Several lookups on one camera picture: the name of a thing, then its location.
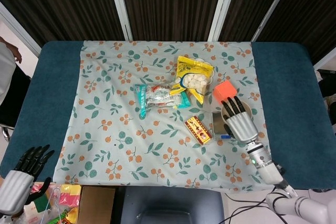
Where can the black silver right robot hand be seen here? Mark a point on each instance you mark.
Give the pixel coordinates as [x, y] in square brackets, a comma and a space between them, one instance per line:
[241, 127]

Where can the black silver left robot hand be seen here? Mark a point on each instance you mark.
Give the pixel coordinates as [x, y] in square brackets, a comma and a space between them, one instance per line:
[15, 188]

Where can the beige bowl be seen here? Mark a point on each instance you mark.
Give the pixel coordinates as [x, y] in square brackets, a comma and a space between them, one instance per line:
[249, 112]

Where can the small digital scale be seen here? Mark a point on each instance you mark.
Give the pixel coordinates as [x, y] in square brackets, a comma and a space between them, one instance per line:
[218, 124]

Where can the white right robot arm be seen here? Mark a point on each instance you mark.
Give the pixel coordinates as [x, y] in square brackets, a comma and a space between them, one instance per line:
[265, 165]

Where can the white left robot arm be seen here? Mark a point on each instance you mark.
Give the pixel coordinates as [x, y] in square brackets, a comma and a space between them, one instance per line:
[3, 216]

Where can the green felt piece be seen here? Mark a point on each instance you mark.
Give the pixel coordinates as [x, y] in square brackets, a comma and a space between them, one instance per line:
[40, 204]

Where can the clear plastic bag red print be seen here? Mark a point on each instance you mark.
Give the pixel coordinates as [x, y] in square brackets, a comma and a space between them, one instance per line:
[34, 214]

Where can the orange cube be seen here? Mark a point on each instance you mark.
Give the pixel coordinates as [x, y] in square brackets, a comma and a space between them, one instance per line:
[223, 91]

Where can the red yellow small box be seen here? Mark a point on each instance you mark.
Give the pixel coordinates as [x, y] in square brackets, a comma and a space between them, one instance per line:
[198, 130]

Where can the yellow pink package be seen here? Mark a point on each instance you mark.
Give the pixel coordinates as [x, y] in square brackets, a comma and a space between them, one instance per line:
[68, 195]

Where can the chrome chair leg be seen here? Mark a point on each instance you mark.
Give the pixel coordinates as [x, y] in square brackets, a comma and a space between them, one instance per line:
[5, 130]

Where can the teal velvet table cover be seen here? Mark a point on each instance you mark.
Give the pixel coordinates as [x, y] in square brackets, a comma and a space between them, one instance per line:
[288, 90]

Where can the colourful snack bag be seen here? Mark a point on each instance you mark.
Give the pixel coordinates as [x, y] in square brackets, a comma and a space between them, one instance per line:
[71, 216]

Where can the yellow snack bag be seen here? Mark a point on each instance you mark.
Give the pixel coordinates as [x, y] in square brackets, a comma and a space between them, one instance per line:
[193, 72]

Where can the white scalloped dish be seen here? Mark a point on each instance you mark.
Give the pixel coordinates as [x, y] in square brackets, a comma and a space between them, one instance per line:
[198, 59]

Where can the brown cardboard box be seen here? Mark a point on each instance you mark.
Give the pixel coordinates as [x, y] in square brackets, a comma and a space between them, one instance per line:
[95, 205]

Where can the teal silver snack packet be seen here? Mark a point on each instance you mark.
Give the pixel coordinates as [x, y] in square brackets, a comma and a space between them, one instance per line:
[160, 98]

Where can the black object beside table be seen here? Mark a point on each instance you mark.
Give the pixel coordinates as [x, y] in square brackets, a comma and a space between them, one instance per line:
[326, 82]

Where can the dark grey chair seat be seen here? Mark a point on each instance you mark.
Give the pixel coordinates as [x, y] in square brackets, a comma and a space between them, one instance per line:
[170, 205]

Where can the person in white shirt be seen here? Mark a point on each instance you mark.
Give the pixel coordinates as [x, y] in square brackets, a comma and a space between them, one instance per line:
[6, 77]

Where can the floral leaf print tablecloth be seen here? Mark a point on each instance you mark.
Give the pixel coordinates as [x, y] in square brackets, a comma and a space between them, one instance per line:
[131, 155]

